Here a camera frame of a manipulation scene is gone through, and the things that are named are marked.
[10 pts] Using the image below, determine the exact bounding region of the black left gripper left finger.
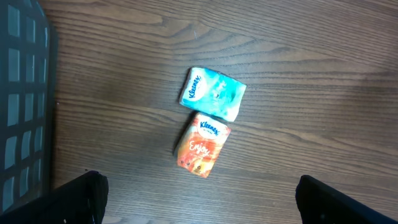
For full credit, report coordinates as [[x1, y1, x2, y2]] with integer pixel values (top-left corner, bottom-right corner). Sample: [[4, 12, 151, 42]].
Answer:
[[1, 171, 109, 224]]

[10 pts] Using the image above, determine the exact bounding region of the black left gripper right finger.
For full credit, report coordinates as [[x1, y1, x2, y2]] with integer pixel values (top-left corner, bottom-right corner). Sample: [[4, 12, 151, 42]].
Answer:
[[295, 175, 397, 224]]

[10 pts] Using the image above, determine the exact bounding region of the grey plastic basket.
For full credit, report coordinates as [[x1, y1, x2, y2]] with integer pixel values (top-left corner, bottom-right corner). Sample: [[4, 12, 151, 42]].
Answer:
[[1, 0, 59, 213]]

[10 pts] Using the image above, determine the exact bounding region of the orange tissue packet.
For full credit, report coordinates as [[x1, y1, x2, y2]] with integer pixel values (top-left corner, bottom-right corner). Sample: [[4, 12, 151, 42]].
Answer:
[[175, 113, 231, 178]]

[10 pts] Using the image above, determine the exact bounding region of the green tissue packet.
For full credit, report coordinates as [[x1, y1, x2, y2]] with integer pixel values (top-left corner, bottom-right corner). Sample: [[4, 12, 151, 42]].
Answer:
[[179, 67, 246, 122]]

